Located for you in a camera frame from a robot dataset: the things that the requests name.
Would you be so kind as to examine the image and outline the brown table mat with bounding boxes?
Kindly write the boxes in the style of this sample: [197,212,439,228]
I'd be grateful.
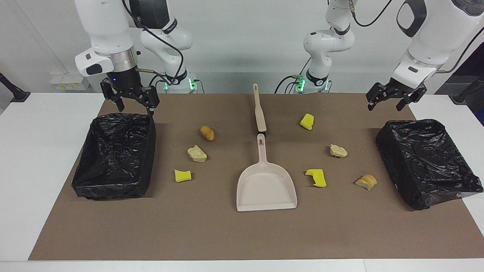
[28,93,484,261]

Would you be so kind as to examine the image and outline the bin with black plastic bag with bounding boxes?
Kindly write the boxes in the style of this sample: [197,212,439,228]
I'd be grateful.
[375,119,484,211]
[71,113,157,201]

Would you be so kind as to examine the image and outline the striped croissant-like bread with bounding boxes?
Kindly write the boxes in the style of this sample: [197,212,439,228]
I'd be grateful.
[354,174,378,191]

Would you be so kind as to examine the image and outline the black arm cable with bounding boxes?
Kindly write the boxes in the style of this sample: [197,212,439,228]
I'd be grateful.
[122,0,185,82]
[350,0,484,74]

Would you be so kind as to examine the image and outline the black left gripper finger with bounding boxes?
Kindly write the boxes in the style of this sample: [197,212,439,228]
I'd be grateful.
[366,82,394,111]
[396,85,428,112]

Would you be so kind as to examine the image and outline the beige plastic dustpan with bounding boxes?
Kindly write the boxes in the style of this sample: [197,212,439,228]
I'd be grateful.
[236,133,298,212]

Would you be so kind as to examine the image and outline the notched yellow sponge piece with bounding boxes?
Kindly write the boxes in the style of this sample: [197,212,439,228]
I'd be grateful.
[305,169,327,188]

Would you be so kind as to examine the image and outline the yellow sponge with green backing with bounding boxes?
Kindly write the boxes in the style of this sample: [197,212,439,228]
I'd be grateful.
[300,113,315,131]

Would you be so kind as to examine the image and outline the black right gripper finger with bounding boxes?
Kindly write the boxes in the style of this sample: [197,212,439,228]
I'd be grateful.
[137,85,160,116]
[100,77,125,112]

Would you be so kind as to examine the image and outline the pale torn bread chunk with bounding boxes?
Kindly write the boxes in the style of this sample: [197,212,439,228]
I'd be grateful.
[187,145,208,163]

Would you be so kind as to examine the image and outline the pale ridged bread piece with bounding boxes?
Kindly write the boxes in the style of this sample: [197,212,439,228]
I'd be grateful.
[329,144,348,158]

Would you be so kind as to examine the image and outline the black left base cable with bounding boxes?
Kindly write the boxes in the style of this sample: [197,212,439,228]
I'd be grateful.
[274,57,312,94]

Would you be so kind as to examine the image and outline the beige hand brush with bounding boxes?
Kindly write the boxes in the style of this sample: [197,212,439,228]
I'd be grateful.
[253,83,267,133]

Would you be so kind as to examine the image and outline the white wall socket box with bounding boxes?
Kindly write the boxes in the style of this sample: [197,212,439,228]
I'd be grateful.
[50,73,91,91]

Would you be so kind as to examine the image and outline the black stand foot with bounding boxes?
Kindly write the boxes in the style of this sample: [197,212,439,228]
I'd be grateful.
[0,73,31,103]
[449,74,484,105]

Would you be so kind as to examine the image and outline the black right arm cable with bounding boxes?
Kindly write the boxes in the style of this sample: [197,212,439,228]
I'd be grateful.
[122,0,185,82]

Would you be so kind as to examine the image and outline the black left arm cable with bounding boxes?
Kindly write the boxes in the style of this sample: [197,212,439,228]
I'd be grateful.
[350,0,484,74]

